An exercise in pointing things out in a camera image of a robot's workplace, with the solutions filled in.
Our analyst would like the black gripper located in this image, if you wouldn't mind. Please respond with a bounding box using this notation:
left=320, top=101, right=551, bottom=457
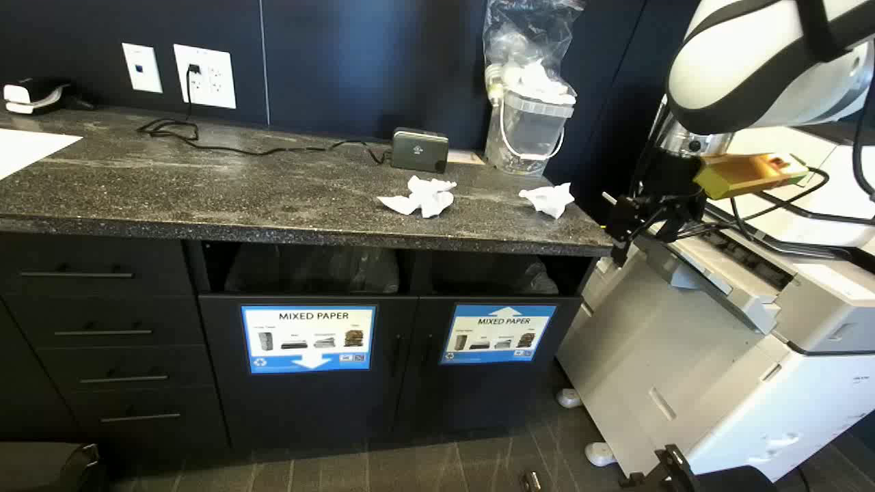
left=601, top=184, right=705, bottom=244

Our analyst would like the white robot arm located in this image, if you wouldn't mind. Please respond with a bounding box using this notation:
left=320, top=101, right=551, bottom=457
left=634, top=0, right=875, bottom=177

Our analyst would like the right black bin door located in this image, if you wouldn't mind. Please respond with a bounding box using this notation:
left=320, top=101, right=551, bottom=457
left=399, top=296, right=581, bottom=441

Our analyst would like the black bin door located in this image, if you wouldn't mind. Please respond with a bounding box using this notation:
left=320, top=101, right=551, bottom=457
left=399, top=296, right=581, bottom=441
left=199, top=296, right=415, bottom=450

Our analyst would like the left black bin door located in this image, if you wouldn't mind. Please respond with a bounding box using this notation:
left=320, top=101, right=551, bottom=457
left=199, top=296, right=415, bottom=450

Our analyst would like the large white printer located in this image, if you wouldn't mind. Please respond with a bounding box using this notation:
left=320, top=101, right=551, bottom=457
left=559, top=128, right=875, bottom=480

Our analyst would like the clear plastic bucket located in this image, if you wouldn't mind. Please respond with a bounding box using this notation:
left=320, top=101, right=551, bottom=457
left=485, top=91, right=575, bottom=174

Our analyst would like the clear plastic bag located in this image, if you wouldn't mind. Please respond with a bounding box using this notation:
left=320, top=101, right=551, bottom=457
left=482, top=0, right=586, bottom=101

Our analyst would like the right blue mixed paper label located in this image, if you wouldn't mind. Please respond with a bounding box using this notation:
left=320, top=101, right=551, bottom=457
left=441, top=303, right=555, bottom=367

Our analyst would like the blue mixed paper label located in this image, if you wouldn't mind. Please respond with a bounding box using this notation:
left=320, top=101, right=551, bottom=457
left=242, top=306, right=378, bottom=375
left=441, top=303, right=555, bottom=367

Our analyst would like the small dark grey box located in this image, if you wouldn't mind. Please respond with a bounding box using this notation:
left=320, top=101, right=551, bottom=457
left=392, top=128, right=450, bottom=172

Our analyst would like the left blue mixed paper label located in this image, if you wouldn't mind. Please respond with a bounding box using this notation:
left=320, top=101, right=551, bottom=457
left=242, top=306, right=378, bottom=375

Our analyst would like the black drawer cabinet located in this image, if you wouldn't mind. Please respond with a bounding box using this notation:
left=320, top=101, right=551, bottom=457
left=0, top=236, right=228, bottom=460

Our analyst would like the flat white paper sheet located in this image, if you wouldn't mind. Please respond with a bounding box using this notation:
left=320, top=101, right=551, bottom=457
left=0, top=128, right=78, bottom=180

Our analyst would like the white stapler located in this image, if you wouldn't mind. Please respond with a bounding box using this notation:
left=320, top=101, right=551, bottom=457
left=3, top=80, right=68, bottom=114

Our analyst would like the yellow wrist camera mount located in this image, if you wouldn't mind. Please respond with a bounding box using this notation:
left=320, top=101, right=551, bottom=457
left=696, top=152, right=806, bottom=199

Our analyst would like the white double wall outlet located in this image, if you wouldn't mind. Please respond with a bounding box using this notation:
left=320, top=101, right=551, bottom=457
left=172, top=45, right=235, bottom=109

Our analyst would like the black power cable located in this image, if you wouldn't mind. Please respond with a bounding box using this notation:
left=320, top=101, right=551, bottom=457
left=135, top=62, right=394, bottom=170

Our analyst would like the white single wall plate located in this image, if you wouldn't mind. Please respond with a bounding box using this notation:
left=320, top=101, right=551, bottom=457
left=123, top=45, right=162, bottom=94

